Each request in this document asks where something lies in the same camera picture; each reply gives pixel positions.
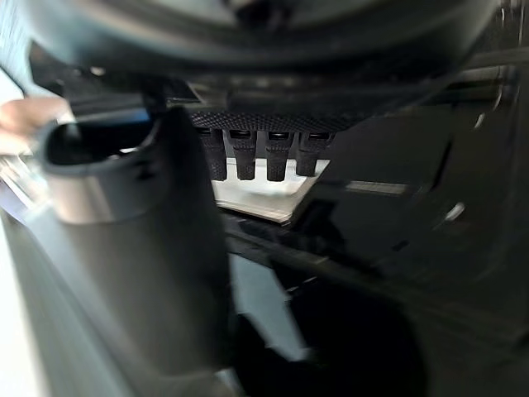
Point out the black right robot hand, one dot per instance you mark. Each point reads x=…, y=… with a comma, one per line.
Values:
x=264, y=62

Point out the white flat board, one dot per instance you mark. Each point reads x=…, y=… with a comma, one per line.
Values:
x=264, y=198

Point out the person's hand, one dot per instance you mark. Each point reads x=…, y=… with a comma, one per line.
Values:
x=29, y=118

